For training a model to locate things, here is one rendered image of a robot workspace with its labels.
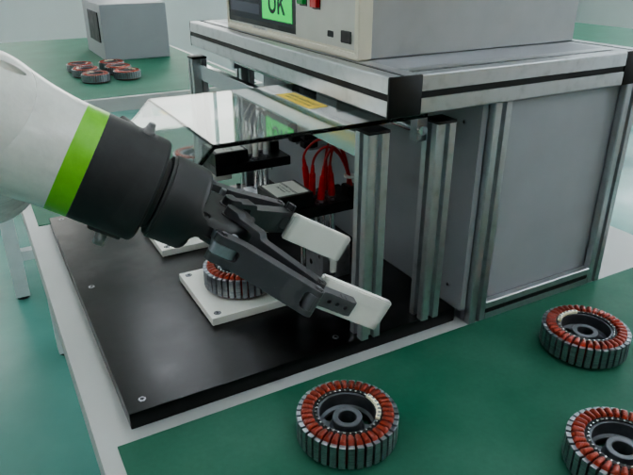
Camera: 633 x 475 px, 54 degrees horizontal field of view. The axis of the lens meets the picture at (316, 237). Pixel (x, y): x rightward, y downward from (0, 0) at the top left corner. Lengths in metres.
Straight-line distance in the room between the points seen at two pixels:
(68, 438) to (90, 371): 1.09
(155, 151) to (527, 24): 0.63
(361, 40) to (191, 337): 0.44
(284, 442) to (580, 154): 0.58
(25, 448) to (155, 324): 1.12
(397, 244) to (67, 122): 0.63
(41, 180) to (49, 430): 1.53
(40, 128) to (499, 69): 0.53
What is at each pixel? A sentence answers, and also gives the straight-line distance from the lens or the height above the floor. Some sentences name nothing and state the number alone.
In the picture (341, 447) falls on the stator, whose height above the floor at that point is 0.78.
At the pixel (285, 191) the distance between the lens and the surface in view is 0.90.
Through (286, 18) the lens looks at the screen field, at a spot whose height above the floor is 1.15.
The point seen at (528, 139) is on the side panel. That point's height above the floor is 1.01.
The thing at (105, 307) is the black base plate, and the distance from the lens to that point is 0.95.
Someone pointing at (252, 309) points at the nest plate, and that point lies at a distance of 0.88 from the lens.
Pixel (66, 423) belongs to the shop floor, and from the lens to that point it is 2.00.
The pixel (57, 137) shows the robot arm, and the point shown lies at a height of 1.12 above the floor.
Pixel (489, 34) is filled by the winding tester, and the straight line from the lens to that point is 0.93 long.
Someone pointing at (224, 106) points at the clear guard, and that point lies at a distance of 0.79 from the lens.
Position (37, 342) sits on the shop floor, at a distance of 2.39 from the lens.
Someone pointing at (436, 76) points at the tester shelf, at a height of 1.11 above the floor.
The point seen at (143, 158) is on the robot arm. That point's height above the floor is 1.09.
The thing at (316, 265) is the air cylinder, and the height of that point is 0.79.
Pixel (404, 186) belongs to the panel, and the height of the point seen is 0.91.
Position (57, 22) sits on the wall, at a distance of 5.56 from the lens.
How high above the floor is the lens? 1.24
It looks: 25 degrees down
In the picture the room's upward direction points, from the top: straight up
